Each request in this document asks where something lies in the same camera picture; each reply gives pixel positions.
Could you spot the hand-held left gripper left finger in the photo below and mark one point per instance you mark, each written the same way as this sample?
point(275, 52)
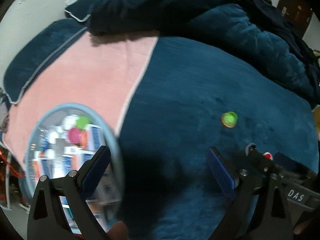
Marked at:
point(96, 170)

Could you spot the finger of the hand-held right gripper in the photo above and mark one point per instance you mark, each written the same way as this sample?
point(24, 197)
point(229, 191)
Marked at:
point(258, 160)

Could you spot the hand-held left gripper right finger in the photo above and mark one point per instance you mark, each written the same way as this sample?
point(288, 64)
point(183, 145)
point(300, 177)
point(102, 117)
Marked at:
point(220, 172)

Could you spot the red bottle cap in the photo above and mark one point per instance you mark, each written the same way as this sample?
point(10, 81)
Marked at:
point(268, 156)

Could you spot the pink bottle cap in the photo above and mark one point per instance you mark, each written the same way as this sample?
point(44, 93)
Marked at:
point(75, 135)

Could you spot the green bottle cap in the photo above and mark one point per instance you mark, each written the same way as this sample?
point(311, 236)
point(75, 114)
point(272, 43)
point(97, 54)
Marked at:
point(229, 117)
point(82, 122)

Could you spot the light blue mesh basket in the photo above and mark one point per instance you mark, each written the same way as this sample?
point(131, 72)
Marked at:
point(50, 116)

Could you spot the person's right hand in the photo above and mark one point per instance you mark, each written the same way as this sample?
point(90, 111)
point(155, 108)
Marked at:
point(303, 226)

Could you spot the white blue medicine box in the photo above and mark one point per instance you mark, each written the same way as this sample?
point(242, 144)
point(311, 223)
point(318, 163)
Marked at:
point(72, 160)

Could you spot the dark blue bed sheet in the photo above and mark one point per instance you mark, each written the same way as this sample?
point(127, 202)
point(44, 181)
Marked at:
point(187, 92)

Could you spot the pink bed sheet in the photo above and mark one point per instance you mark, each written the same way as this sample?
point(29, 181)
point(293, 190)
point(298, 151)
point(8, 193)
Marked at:
point(87, 80)

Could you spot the dark blue piped pillow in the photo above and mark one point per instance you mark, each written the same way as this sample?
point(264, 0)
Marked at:
point(80, 11)
point(37, 62)

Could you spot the dark navy garment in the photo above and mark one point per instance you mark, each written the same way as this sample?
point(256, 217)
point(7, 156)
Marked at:
point(287, 30)

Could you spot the dark blue plush duvet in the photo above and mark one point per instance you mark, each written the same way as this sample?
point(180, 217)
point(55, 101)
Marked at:
point(200, 30)

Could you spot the white headboard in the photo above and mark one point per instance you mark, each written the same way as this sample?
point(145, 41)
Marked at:
point(32, 10)

